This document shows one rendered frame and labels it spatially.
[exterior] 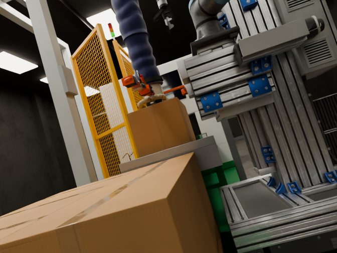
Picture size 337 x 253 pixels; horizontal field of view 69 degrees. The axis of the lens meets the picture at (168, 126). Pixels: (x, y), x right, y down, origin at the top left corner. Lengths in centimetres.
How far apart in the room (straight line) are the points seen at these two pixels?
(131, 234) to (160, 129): 135
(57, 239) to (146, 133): 135
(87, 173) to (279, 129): 193
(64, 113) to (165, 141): 134
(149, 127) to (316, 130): 105
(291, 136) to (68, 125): 211
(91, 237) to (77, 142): 222
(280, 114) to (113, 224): 108
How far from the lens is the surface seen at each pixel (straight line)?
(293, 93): 141
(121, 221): 49
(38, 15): 322
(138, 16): 229
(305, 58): 141
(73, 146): 273
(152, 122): 180
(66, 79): 282
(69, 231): 54
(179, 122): 177
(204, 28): 124
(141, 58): 212
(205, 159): 170
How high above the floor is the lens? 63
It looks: 4 degrees up
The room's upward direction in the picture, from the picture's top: 17 degrees counter-clockwise
